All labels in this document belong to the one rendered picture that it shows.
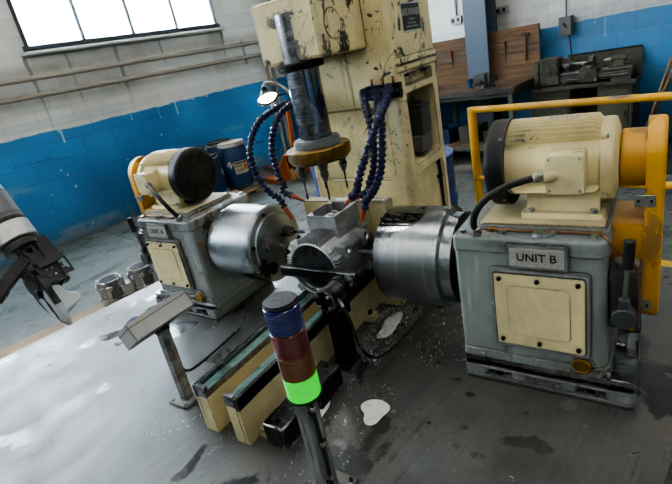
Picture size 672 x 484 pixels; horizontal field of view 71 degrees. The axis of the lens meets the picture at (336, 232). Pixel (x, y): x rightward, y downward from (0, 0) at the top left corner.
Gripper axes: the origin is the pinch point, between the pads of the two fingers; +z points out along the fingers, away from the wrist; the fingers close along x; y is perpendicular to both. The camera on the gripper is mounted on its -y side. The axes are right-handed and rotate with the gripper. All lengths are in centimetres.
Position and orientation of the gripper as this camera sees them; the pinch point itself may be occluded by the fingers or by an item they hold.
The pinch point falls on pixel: (64, 321)
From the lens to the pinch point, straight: 121.3
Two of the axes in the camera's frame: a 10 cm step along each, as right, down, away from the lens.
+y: 5.3, -4.0, 7.5
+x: -5.8, 4.7, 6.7
